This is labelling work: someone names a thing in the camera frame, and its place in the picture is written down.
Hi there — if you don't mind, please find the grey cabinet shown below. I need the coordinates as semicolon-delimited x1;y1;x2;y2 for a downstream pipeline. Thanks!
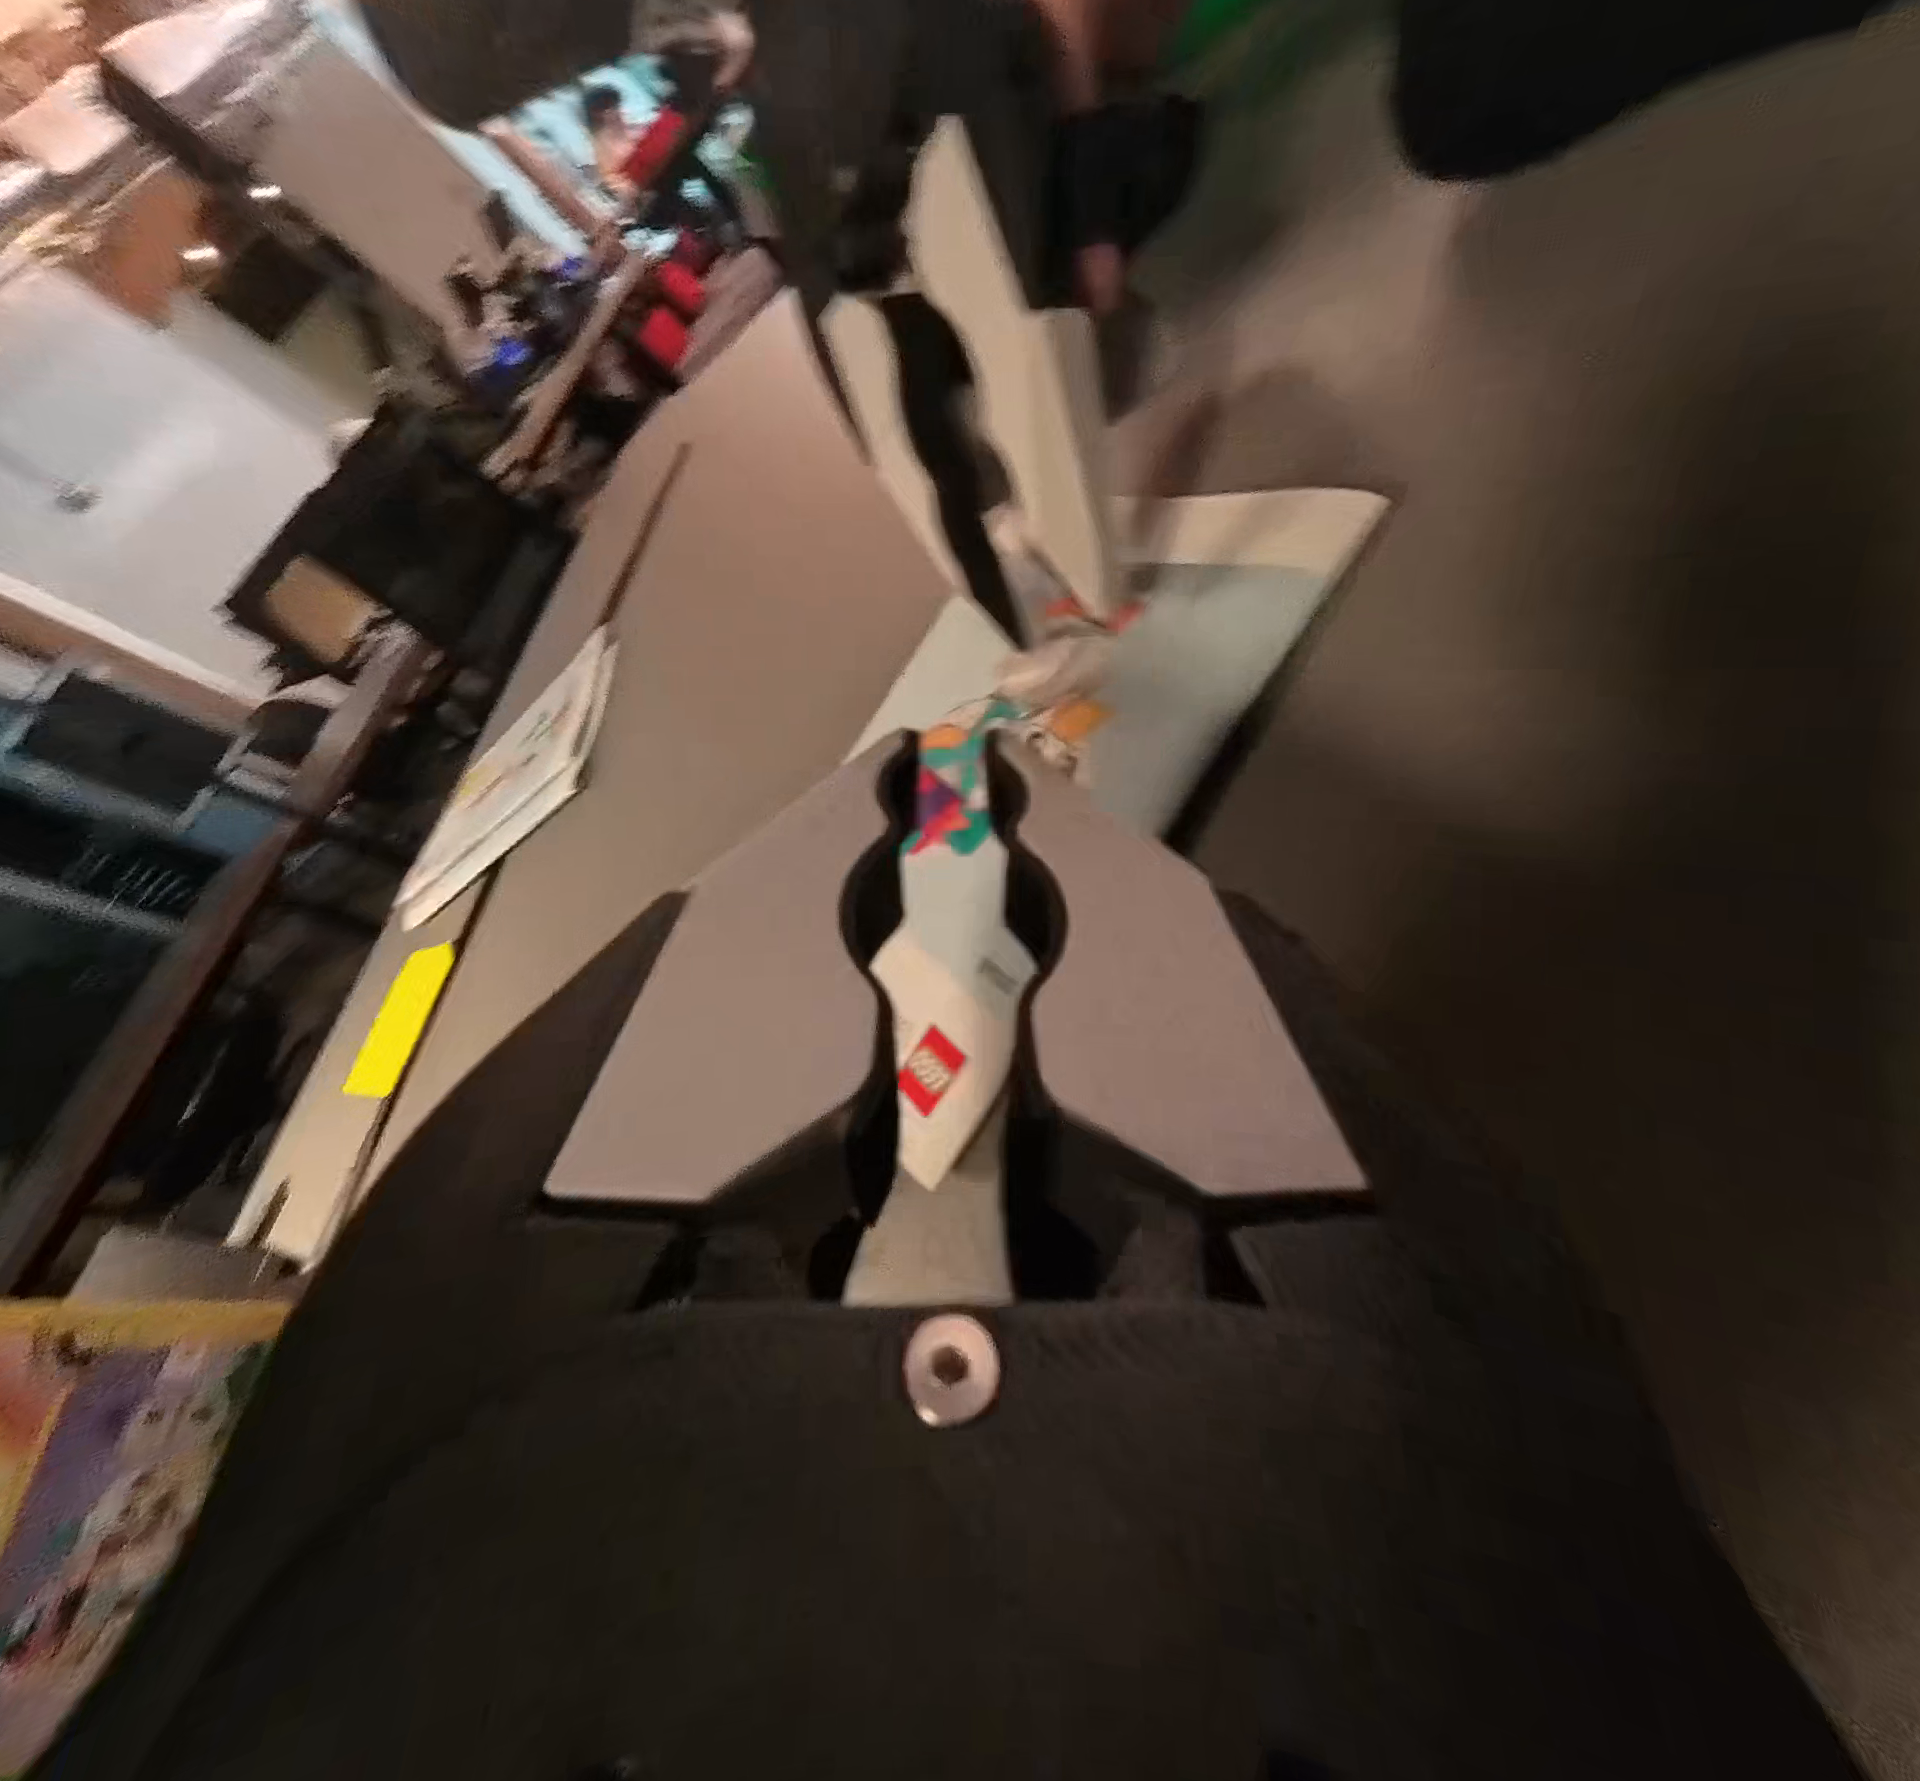
102;11;514;348

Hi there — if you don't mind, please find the white printed paper bag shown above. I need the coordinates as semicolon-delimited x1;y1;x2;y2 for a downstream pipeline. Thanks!
868;611;1119;1193

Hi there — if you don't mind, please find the dark wooden bar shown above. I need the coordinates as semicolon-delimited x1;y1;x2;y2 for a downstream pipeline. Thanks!
0;641;441;1295

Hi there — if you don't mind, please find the light blue instruction booklet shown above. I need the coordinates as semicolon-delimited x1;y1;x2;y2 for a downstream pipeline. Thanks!
868;488;1394;841

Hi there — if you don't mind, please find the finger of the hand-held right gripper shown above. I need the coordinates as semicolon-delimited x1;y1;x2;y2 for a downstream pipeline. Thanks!
822;293;1037;650
904;117;1115;609

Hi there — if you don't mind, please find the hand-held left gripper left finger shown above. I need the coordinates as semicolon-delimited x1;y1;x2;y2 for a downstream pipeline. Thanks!
543;730;904;1204

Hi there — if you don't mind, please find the yellow sticky note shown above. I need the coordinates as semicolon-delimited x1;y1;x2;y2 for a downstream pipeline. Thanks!
343;942;456;1100

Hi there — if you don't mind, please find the small white printed leaflet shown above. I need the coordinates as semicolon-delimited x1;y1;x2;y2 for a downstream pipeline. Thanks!
397;631;618;932

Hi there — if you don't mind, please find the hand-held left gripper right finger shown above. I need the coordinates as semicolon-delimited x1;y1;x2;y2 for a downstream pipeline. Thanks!
986;748;1369;1201

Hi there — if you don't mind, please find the green plastic bin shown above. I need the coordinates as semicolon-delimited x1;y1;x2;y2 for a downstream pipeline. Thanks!
1166;0;1310;77

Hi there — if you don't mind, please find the colourful printed cardboard box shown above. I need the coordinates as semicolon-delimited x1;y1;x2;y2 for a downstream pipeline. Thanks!
0;1299;289;1775

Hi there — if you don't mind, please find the black chair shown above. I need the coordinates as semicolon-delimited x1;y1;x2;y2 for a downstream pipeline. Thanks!
226;404;574;704

